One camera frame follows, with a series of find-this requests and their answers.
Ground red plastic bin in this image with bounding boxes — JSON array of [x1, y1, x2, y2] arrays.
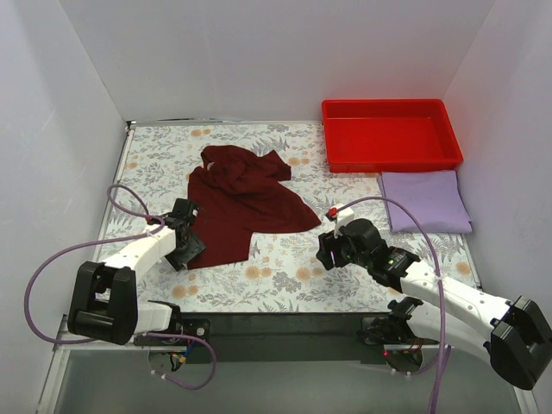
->
[[322, 99, 463, 173]]

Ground floral table mat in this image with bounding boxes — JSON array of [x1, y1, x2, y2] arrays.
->
[[85, 122, 483, 315]]

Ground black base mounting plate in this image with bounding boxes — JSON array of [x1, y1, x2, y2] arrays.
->
[[133, 311, 443, 366]]

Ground dark red t shirt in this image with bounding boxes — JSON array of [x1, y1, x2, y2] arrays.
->
[[187, 145, 321, 269]]

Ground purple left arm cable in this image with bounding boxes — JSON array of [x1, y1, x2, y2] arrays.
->
[[23, 184, 216, 392]]

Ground folded purple t shirt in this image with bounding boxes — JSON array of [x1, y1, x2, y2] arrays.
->
[[379, 170, 472, 234]]

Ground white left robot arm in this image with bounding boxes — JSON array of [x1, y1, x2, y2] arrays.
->
[[67, 198, 205, 345]]

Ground aluminium frame rail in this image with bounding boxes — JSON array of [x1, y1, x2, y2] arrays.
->
[[35, 314, 152, 414]]

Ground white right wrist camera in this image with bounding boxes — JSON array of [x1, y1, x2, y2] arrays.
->
[[326, 204, 354, 238]]

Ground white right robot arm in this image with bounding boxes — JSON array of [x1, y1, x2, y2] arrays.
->
[[317, 208, 551, 390]]

